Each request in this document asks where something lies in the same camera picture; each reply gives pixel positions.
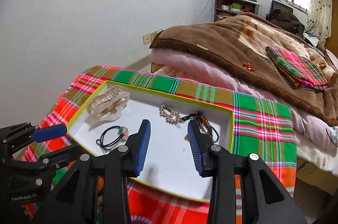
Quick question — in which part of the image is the dark clothes pile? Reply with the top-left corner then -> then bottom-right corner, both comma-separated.
266,0 -> 305,38

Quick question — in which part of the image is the dark beaded amber bracelet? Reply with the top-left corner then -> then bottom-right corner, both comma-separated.
181,110 -> 220,144

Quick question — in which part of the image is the wall power outlet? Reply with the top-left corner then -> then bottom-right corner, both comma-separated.
143,31 -> 158,45

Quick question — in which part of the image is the translucent beige hair claw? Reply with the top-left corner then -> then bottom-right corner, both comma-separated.
86,85 -> 130,124

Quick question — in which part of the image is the patterned curtain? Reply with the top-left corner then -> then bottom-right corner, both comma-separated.
305,0 -> 333,45

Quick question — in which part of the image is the pink white quilt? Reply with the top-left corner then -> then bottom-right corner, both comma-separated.
151,49 -> 337,176

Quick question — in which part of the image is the yellow white shallow box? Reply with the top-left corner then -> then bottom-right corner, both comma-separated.
67,85 -> 233,202

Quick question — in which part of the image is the folded plaid cloth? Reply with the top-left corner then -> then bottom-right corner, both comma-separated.
265,46 -> 328,92

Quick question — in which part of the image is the black elastic bead hair tie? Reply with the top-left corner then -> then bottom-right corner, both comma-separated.
95,125 -> 129,153

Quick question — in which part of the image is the gold rhinestone hair clip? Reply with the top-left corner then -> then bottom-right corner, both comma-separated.
159,104 -> 184,125

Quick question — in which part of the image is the wooden shelf with items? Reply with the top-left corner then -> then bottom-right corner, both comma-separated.
214,0 -> 259,22

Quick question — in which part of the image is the brown fleece blanket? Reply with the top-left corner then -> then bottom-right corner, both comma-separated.
150,13 -> 337,125

